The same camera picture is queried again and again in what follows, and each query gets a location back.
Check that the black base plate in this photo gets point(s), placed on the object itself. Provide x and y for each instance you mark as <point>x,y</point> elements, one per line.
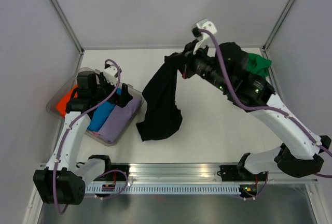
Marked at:
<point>230,173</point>
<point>116,173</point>

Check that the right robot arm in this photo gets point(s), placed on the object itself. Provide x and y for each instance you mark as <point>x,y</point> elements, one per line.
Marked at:
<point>299,154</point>

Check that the orange rolled t shirt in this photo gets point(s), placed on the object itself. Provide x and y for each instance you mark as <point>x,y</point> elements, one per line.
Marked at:
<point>61,105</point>

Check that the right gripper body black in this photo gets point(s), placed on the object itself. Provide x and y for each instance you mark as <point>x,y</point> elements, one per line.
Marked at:
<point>189,68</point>

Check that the white slotted cable duct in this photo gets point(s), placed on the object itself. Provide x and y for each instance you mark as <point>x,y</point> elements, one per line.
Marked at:
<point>165,189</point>

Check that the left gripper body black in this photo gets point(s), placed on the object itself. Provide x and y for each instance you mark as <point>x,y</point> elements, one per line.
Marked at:
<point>104,91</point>

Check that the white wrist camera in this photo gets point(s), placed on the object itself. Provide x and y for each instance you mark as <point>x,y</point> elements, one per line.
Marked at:
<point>199,31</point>
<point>111,74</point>

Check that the aluminium front rail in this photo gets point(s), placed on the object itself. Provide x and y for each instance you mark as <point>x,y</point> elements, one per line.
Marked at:
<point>195,173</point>

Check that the blue rolled t shirt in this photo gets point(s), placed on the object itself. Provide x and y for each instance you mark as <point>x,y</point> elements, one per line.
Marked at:
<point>100,116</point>

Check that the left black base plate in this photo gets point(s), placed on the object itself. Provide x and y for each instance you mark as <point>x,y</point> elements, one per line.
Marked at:
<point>116,173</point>

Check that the aluminium frame post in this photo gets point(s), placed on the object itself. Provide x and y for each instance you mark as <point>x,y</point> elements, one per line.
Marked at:
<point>60,13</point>
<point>281,19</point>

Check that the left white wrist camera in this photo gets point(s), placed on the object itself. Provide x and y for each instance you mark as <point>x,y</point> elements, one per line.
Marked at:
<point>111,74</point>

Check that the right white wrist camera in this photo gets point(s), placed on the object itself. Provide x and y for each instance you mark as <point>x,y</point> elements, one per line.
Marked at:
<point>199,31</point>

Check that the right aluminium frame post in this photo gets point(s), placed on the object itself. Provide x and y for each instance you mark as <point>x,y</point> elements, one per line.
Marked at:
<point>281,19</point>

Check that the lilac rolled t shirt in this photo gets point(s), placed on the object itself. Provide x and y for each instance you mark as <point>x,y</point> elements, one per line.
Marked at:
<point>117,122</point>

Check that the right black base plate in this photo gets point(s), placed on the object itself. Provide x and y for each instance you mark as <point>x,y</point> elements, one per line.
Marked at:
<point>230,173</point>

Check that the green t shirt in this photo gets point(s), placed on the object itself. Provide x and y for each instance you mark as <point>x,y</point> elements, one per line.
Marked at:
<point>258,65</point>

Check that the left aluminium frame post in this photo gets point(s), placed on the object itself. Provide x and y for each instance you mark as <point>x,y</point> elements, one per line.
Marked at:
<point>60,13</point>

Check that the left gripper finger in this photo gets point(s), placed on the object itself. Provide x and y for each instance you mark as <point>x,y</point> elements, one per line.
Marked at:
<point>101,78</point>
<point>125,95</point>

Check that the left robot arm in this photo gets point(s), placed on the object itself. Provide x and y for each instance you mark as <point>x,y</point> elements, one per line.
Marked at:
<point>63,181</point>

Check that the clear plastic bin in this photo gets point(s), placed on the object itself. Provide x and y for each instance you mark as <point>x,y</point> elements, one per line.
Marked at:
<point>87,88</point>

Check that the black t shirt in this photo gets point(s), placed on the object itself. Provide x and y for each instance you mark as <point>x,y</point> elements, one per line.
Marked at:
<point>162,118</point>

